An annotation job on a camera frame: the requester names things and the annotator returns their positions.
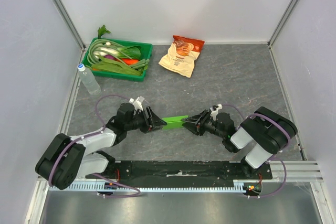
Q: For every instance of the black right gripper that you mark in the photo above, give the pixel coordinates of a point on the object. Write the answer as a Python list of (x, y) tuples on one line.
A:
[(202, 122)]

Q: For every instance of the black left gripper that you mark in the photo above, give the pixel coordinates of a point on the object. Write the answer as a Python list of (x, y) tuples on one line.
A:
[(148, 119)]

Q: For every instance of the green paper box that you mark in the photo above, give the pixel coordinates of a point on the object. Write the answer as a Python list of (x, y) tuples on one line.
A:
[(174, 122)]

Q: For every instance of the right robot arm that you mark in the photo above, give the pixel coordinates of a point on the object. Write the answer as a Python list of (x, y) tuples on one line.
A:
[(271, 132)]

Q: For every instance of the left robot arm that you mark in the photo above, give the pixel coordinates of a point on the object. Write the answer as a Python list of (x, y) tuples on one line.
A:
[(69, 157)]

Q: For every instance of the green asparagus bunch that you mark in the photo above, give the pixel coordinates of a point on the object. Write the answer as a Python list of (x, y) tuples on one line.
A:
[(142, 64)]

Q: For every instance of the orange carrot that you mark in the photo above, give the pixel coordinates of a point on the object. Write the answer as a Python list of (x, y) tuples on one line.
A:
[(130, 61)]

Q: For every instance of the red and cream snack bag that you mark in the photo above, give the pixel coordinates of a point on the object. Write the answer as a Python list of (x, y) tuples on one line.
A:
[(181, 55)]

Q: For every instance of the green plastic crate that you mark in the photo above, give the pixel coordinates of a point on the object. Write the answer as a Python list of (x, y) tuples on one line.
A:
[(146, 52)]

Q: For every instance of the bok choy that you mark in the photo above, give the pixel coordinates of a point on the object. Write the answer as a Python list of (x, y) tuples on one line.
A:
[(130, 52)]

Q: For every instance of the green leafy vegetable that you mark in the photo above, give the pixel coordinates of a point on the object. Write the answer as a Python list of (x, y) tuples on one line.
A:
[(116, 68)]

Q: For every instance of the clear plastic water bottle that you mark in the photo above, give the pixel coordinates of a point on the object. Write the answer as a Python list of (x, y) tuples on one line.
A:
[(88, 80)]

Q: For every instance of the purple onion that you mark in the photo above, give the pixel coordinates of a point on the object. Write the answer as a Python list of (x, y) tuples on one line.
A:
[(109, 57)]

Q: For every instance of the green long beans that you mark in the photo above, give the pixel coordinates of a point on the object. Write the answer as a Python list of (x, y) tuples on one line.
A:
[(93, 57)]

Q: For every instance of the celery leaf sprig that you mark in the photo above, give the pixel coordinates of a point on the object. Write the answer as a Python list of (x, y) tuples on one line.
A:
[(102, 31)]

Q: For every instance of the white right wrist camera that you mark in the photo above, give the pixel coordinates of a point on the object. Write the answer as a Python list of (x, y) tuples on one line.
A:
[(215, 110)]

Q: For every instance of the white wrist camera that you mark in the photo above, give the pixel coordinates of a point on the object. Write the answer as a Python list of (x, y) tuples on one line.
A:
[(215, 110), (137, 103)]

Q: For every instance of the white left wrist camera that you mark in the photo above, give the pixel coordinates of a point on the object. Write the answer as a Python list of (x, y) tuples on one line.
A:
[(137, 103)]

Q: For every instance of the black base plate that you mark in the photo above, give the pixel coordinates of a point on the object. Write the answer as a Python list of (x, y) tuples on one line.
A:
[(182, 173)]

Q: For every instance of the light blue cable duct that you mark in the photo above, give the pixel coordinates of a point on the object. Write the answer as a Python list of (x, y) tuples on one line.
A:
[(103, 187)]

